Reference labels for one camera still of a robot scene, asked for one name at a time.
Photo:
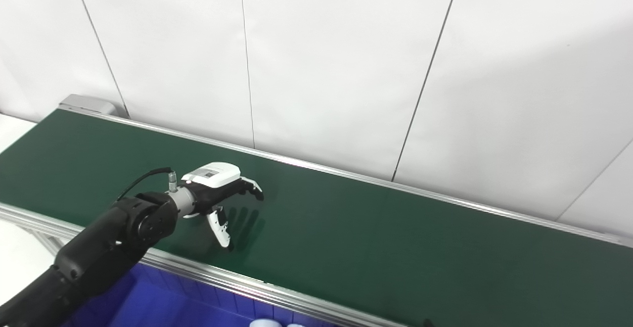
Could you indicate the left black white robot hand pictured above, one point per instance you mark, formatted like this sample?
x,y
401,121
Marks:
x,y
212,178

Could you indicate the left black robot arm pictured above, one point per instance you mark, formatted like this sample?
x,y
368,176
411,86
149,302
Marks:
x,y
99,253

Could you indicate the green conveyor belt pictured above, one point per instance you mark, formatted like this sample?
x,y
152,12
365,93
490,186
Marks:
x,y
371,238
222,274

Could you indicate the blue bin with white rings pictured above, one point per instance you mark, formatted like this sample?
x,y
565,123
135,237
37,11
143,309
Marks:
x,y
163,302

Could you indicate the grey conveyor motor housing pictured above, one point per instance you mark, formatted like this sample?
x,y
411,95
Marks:
x,y
91,104

